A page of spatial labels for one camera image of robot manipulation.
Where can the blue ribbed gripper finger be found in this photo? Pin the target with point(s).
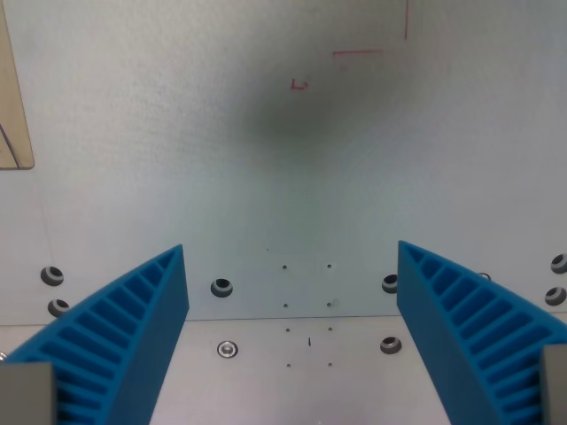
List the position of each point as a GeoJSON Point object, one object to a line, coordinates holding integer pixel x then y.
{"type": "Point", "coordinates": [438, 327]}
{"type": "Point", "coordinates": [133, 336]}

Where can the shiny silver table screw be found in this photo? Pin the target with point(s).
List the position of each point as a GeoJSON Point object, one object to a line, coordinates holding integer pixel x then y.
{"type": "Point", "coordinates": [227, 349]}

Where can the light wooden board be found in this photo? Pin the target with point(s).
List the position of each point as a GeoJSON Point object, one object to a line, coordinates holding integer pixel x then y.
{"type": "Point", "coordinates": [13, 110]}

